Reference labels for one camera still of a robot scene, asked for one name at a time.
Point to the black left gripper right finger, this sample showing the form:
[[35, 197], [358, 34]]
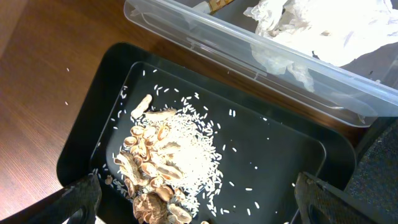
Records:
[[320, 202]]

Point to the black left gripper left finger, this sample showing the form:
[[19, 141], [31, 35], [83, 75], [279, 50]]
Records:
[[75, 203]]

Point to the food scraps and rice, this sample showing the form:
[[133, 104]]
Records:
[[167, 162]]

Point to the white napkin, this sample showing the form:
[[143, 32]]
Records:
[[359, 36]]

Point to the gold foil wrapper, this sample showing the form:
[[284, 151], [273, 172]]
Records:
[[211, 6]]

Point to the round black tray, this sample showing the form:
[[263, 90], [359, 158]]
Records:
[[375, 178]]

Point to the black rectangular tray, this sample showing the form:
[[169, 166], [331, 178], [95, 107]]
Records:
[[263, 147]]

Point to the clear plastic bin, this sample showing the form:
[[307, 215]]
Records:
[[228, 38]]

